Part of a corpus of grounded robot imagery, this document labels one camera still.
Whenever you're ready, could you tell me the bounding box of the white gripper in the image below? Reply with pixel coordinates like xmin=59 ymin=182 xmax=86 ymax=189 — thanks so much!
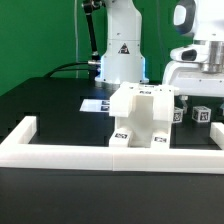
xmin=162 ymin=61 xmax=224 ymax=116

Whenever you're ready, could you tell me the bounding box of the white chair seat part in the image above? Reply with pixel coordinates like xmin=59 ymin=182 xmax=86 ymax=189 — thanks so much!
xmin=114 ymin=112 xmax=173 ymax=148

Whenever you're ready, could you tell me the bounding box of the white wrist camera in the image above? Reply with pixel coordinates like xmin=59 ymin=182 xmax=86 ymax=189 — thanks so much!
xmin=170 ymin=44 xmax=208 ymax=63

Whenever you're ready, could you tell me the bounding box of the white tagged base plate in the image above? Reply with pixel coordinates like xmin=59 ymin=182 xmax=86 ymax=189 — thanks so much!
xmin=80 ymin=99 xmax=110 ymax=113

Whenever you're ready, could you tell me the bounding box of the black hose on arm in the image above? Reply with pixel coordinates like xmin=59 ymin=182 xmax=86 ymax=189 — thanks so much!
xmin=81 ymin=0 xmax=102 ymax=68

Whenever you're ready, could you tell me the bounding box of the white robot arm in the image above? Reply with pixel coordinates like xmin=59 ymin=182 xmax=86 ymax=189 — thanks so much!
xmin=95 ymin=0 xmax=224 ymax=98

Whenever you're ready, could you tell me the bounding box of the white U-shaped fence frame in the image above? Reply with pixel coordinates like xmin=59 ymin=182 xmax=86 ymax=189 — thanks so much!
xmin=0 ymin=116 xmax=224 ymax=174

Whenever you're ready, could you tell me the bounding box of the white chair back part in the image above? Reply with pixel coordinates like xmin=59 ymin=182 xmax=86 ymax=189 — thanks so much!
xmin=109 ymin=82 xmax=179 ymax=122

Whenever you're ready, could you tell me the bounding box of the black cable on table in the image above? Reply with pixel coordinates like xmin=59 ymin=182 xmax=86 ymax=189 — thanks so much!
xmin=43 ymin=61 xmax=90 ymax=79

